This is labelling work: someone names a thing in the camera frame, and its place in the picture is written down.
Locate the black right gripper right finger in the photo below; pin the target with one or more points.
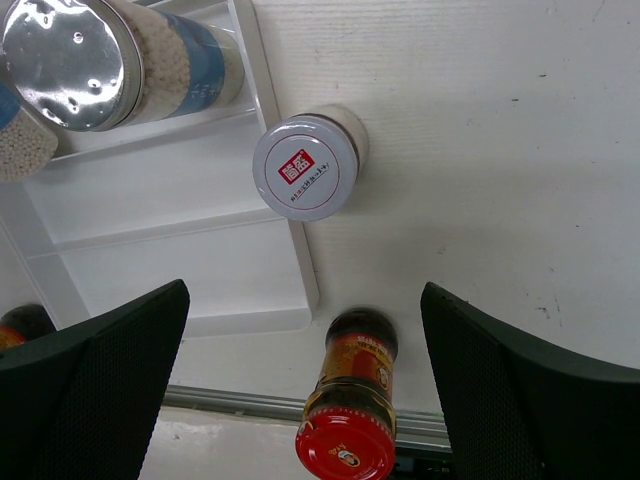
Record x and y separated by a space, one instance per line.
519 407

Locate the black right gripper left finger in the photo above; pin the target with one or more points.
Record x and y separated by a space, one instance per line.
82 402

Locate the red-lid chili jar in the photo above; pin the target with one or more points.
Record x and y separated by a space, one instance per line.
24 323
348 429

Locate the silver-lid blue-label bottle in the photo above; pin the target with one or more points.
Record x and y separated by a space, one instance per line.
27 144
91 66

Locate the white-lid spice jar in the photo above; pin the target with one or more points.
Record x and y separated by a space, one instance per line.
306 167

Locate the white compartment tray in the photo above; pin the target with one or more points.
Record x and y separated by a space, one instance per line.
119 213

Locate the aluminium frame rail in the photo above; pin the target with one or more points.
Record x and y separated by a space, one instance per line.
415 430

